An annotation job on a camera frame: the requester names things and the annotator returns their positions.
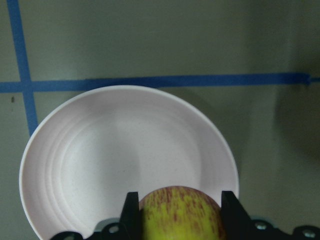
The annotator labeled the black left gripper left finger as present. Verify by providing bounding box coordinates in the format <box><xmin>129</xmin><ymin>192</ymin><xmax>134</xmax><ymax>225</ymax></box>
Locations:
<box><xmin>119</xmin><ymin>192</ymin><xmax>142</xmax><ymax>240</ymax></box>

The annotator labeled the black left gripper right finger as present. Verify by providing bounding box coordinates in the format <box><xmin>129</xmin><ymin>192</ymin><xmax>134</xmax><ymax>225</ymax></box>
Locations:
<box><xmin>220</xmin><ymin>191</ymin><xmax>253</xmax><ymax>240</ymax></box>

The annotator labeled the red yellow apple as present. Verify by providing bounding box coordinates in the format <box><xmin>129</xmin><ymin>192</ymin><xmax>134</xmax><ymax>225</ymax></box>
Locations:
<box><xmin>139</xmin><ymin>186</ymin><xmax>227</xmax><ymax>240</ymax></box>

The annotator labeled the pink plate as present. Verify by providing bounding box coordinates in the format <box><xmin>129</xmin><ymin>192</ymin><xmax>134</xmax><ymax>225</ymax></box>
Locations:
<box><xmin>19</xmin><ymin>85</ymin><xmax>240</xmax><ymax>240</ymax></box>

